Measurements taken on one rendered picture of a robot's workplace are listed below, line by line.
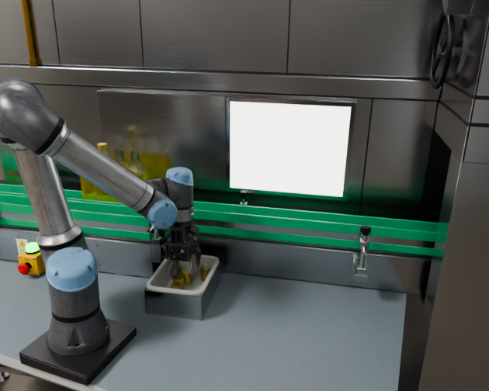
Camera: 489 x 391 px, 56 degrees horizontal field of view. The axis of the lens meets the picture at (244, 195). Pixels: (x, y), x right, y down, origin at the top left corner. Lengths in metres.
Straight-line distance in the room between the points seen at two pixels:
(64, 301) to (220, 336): 0.42
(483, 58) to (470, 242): 0.46
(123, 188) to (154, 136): 0.59
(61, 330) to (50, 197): 0.33
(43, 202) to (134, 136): 0.58
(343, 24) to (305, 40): 0.12
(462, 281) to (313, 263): 0.44
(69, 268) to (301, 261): 0.73
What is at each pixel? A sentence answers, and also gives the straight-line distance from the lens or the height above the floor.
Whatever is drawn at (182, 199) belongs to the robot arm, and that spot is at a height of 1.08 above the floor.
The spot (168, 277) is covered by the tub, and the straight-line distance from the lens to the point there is 1.51.
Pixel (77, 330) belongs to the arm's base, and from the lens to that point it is 1.24.
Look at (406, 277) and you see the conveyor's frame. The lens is 1.54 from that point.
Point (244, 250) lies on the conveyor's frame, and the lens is 1.53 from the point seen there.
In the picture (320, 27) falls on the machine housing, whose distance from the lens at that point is 1.54.
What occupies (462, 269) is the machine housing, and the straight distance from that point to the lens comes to 1.36.
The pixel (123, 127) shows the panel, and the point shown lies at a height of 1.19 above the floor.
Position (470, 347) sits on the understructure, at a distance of 1.50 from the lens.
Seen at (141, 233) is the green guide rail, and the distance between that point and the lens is 1.53.
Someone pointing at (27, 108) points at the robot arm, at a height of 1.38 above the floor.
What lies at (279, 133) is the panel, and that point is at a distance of 1.56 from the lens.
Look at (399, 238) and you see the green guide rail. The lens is 1.50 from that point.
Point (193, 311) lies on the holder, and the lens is 1.35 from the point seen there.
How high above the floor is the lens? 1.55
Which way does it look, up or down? 21 degrees down
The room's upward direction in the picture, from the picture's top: 1 degrees clockwise
